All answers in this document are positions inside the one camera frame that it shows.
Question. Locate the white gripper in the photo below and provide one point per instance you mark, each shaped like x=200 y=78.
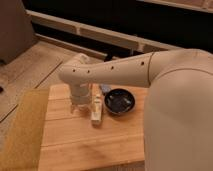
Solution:
x=80 y=94

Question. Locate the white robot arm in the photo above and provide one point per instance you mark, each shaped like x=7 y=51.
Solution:
x=178 y=110

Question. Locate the dark ceramic bowl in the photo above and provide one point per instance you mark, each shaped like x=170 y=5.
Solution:
x=119 y=101

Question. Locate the white tube bottle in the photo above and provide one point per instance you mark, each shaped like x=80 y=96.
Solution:
x=96 y=113

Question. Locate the blue small object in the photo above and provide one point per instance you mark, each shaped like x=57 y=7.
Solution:
x=104 y=88

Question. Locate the wooden board table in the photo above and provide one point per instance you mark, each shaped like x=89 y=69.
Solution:
x=71 y=142

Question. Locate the yellow-brown mat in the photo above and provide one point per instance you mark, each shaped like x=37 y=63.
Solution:
x=21 y=151

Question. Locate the grey cabinet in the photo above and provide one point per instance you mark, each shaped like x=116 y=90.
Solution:
x=16 y=32

